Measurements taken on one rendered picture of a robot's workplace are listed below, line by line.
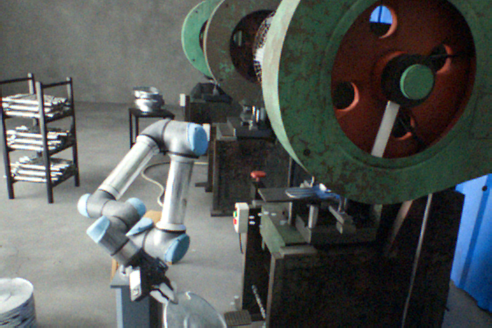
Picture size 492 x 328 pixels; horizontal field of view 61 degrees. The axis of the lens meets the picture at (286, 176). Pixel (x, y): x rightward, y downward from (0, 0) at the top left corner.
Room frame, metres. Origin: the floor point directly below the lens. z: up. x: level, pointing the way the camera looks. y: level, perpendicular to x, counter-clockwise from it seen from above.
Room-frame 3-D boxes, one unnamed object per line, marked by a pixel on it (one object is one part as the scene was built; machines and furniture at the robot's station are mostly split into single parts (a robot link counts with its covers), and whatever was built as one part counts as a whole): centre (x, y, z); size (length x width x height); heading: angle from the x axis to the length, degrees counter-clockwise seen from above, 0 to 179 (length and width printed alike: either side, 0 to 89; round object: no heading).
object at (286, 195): (1.68, -0.02, 0.72); 0.25 x 0.14 x 0.14; 109
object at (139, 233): (1.47, 0.56, 0.62); 0.13 x 0.12 x 0.14; 72
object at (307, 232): (1.74, -0.18, 0.68); 0.45 x 0.30 x 0.06; 19
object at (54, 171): (3.21, 2.02, 0.47); 0.46 x 0.43 x 0.95; 89
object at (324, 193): (1.74, -0.18, 0.76); 0.15 x 0.09 x 0.05; 19
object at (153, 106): (4.35, 1.51, 0.40); 0.45 x 0.40 x 0.79; 31
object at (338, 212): (1.58, -0.24, 0.76); 0.17 x 0.06 x 0.10; 19
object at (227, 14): (3.49, 0.03, 0.87); 1.53 x 0.99 x 1.74; 107
